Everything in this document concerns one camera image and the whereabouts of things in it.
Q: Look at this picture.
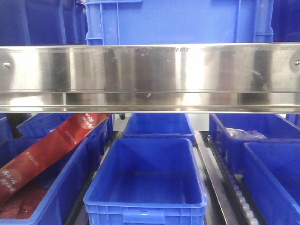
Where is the clear plastic bag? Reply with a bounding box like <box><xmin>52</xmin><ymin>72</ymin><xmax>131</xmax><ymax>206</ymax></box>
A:
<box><xmin>226</xmin><ymin>127</ymin><xmax>267</xmax><ymax>139</ymax></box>

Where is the blue crate upper left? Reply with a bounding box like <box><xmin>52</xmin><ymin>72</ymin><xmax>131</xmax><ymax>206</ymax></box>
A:
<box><xmin>0</xmin><ymin>0</ymin><xmax>87</xmax><ymax>46</ymax></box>

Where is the blue bin rear left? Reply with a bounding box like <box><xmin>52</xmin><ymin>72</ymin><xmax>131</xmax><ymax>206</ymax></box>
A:
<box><xmin>17</xmin><ymin>113</ymin><xmax>113</xmax><ymax>155</ymax></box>

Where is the blue bin rear right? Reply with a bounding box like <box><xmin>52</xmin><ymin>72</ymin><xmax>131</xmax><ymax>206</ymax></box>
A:
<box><xmin>209</xmin><ymin>113</ymin><xmax>300</xmax><ymax>174</ymax></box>

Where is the blue crate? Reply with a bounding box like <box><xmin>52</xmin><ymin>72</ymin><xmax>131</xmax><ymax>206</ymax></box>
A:
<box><xmin>271</xmin><ymin>0</ymin><xmax>300</xmax><ymax>42</ymax></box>
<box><xmin>0</xmin><ymin>0</ymin><xmax>87</xmax><ymax>46</ymax></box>
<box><xmin>85</xmin><ymin>0</ymin><xmax>274</xmax><ymax>45</ymax></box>

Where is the blue bin rear centre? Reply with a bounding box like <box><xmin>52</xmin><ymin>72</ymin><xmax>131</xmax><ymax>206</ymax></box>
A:
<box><xmin>123</xmin><ymin>113</ymin><xmax>195</xmax><ymax>143</ymax></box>

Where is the blue bin front right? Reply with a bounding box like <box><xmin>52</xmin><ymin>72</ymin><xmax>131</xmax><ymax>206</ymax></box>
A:
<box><xmin>242</xmin><ymin>142</ymin><xmax>300</xmax><ymax>225</ymax></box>

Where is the blue crate upper centre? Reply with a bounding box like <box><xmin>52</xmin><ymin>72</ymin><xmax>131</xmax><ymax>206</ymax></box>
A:
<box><xmin>85</xmin><ymin>0</ymin><xmax>274</xmax><ymax>45</ymax></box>

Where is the red long package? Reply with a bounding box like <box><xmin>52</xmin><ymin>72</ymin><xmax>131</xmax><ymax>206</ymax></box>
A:
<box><xmin>0</xmin><ymin>113</ymin><xmax>111</xmax><ymax>205</ymax></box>

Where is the blue bin front left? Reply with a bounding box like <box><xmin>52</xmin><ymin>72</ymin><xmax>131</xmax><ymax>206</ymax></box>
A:
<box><xmin>0</xmin><ymin>140</ymin><xmax>96</xmax><ymax>225</ymax></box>

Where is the blue bin front centre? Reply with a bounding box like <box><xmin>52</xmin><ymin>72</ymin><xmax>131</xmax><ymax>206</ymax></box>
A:
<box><xmin>83</xmin><ymin>138</ymin><xmax>207</xmax><ymax>225</ymax></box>

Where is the roller track rail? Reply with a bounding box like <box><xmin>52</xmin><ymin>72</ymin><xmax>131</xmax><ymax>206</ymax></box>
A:
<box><xmin>194</xmin><ymin>131</ymin><xmax>266</xmax><ymax>225</ymax></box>

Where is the blue bin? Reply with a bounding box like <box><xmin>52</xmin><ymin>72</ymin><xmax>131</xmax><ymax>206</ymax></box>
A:
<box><xmin>17</xmin><ymin>113</ymin><xmax>113</xmax><ymax>155</ymax></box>
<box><xmin>209</xmin><ymin>113</ymin><xmax>300</xmax><ymax>174</ymax></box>
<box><xmin>0</xmin><ymin>140</ymin><xmax>96</xmax><ymax>225</ymax></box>
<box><xmin>83</xmin><ymin>138</ymin><xmax>207</xmax><ymax>225</ymax></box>
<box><xmin>123</xmin><ymin>113</ymin><xmax>195</xmax><ymax>143</ymax></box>
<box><xmin>242</xmin><ymin>142</ymin><xmax>300</xmax><ymax>225</ymax></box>

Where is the blue crate upper right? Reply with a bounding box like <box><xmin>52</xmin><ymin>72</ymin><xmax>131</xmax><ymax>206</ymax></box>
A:
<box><xmin>271</xmin><ymin>0</ymin><xmax>300</xmax><ymax>42</ymax></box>

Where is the stainless steel shelf beam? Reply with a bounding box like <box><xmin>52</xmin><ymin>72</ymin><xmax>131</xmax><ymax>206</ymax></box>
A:
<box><xmin>0</xmin><ymin>43</ymin><xmax>300</xmax><ymax>113</ymax></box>

